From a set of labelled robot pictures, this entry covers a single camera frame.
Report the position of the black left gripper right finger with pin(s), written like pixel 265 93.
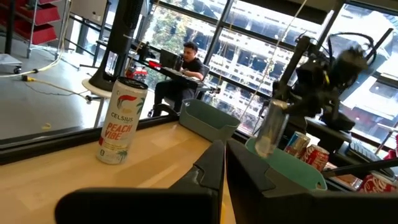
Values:
pixel 280 208

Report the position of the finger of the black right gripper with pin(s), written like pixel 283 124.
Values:
pixel 311 111
pixel 306 98

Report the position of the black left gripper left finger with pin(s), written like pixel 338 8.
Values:
pixel 140 205

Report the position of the silver and blue soda can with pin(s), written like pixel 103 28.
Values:
pixel 272 130
pixel 297 144

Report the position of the teal plastic bin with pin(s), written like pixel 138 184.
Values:
pixel 289 168

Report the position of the red Coca-Cola can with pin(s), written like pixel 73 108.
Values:
pixel 315 157
pixel 377 185

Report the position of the white Celsius Peach Vibe can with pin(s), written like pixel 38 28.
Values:
pixel 122 124

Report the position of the grey-blue plastic bin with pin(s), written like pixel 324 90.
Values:
pixel 208 121

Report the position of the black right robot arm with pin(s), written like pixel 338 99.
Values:
pixel 290 71

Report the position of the black metal rod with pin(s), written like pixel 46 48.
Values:
pixel 357 169

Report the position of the person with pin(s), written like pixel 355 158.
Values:
pixel 192 67

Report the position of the round white stool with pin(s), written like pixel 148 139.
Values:
pixel 96 91

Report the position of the dark office desk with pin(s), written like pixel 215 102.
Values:
pixel 180 77

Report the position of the red toolbox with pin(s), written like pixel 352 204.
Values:
pixel 138 74

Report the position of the black laptop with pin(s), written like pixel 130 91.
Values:
pixel 169 59

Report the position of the black tower fan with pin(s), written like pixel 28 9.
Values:
pixel 121 37

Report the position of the grey cart base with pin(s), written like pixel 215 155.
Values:
pixel 9 60

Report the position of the red shelf rack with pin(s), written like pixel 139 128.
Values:
pixel 43 34

